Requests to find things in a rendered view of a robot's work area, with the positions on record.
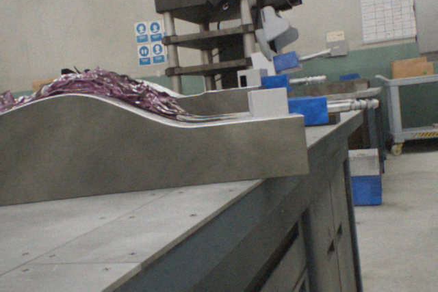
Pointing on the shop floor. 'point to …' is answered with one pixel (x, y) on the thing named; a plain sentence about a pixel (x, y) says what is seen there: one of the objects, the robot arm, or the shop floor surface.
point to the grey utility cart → (397, 135)
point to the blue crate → (366, 189)
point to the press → (204, 44)
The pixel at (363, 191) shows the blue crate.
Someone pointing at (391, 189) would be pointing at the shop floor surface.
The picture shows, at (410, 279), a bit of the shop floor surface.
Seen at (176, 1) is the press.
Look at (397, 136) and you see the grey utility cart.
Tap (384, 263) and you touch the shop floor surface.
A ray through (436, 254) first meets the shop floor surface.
